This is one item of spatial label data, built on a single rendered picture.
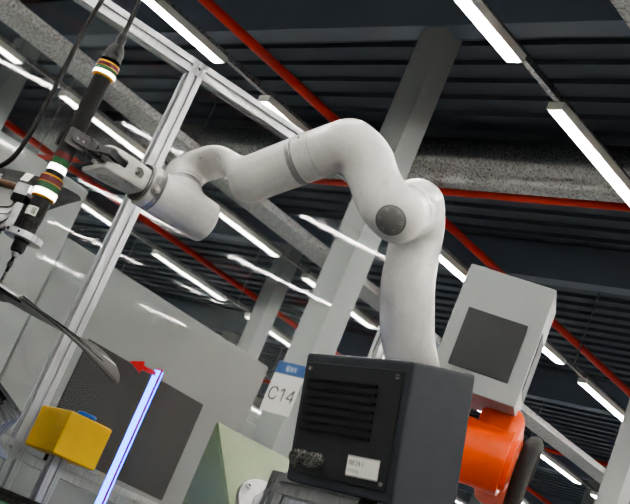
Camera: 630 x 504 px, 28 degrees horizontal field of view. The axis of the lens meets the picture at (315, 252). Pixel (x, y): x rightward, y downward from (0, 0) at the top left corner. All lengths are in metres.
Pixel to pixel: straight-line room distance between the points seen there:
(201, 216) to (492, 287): 3.91
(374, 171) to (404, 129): 7.50
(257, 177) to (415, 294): 0.36
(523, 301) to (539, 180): 5.83
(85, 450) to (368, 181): 0.82
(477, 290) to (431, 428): 4.51
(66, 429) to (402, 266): 0.76
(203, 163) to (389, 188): 0.44
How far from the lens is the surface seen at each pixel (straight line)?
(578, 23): 9.39
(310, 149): 2.24
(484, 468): 6.07
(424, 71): 9.92
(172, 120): 3.20
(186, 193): 2.37
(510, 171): 12.10
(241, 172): 2.30
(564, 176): 11.77
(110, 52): 2.36
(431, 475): 1.69
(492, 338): 6.10
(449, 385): 1.70
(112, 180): 2.34
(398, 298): 2.23
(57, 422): 2.59
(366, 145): 2.22
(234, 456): 2.55
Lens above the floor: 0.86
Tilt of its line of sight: 16 degrees up
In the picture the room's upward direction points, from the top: 23 degrees clockwise
